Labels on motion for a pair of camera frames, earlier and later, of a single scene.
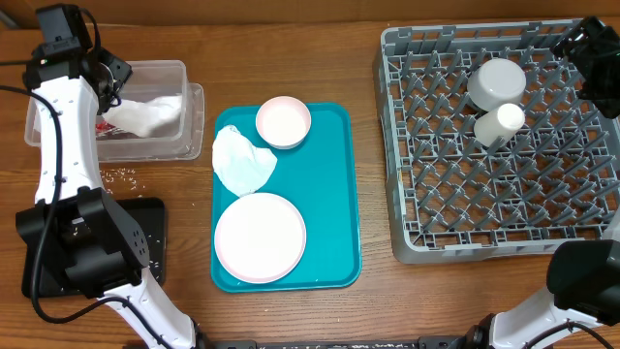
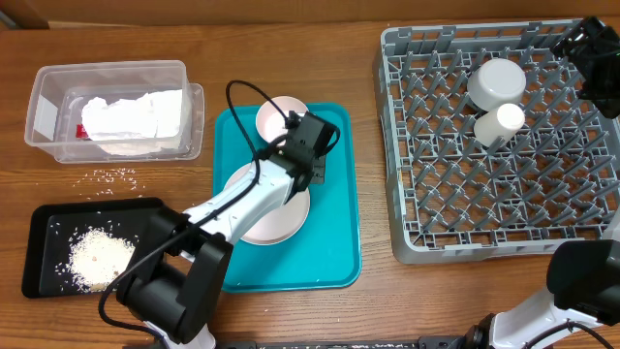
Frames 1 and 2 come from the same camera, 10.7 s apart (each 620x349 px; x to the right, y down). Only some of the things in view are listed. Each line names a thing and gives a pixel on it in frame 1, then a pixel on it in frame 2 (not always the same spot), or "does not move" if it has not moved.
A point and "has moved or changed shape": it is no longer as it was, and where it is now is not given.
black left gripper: (122, 71) -> (320, 167)
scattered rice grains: (123, 174) does not move
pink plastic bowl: (283, 121) does not move
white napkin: (153, 116) does not move
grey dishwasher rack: (455, 199) does not move
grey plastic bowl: (495, 82) does not move
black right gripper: (601, 38) does not move
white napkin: (241, 167) -> (125, 118)
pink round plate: (260, 237) -> (283, 223)
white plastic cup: (497, 127) does not move
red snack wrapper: (105, 130) has moved or changed shape
